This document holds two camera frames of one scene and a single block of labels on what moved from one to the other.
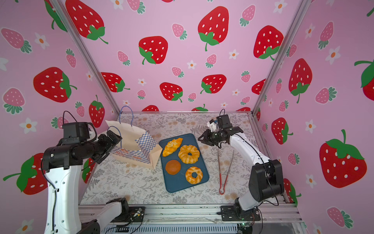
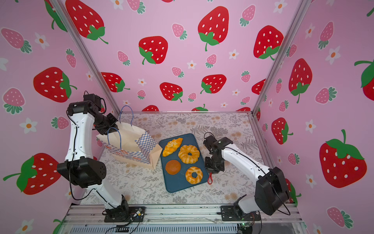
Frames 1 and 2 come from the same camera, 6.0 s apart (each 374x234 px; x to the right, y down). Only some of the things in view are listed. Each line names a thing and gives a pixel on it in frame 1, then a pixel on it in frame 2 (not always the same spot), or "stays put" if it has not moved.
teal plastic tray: x=182 y=164 stays put
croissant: x=172 y=146 stays put
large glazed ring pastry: x=183 y=154 stays put
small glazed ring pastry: x=189 y=177 stays put
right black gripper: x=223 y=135 -> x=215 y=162
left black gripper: x=108 y=145 -> x=111 y=129
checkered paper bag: x=136 y=146 stays put
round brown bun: x=173 y=167 stays put
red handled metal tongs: x=223 y=193 -> x=210 y=177
